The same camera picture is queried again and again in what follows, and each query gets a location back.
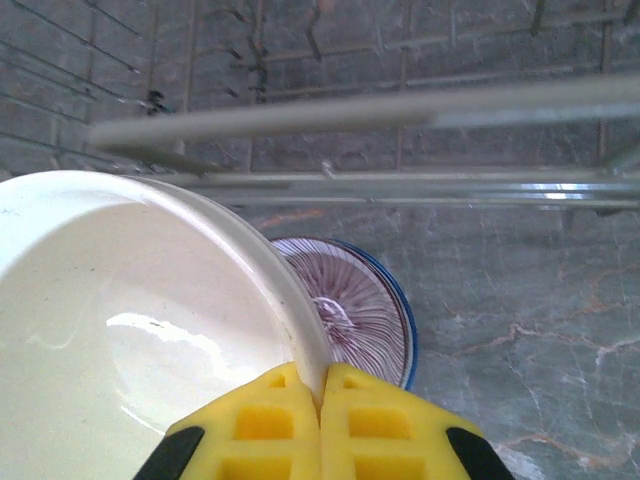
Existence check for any plain cream white bowl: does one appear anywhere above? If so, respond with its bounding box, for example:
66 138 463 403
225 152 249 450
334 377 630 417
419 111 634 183
0 169 332 480

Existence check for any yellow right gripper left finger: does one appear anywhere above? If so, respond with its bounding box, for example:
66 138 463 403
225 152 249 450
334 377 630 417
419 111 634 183
133 362 322 480

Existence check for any metal wire dish rack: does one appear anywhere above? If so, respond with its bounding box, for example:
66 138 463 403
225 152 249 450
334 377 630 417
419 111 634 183
0 0 640 221

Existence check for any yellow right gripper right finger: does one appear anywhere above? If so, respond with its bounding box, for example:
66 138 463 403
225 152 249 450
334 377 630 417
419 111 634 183
318 363 517 480

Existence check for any purple striped bowl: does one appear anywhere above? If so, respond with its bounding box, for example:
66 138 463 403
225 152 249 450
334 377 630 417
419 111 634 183
269 237 419 392

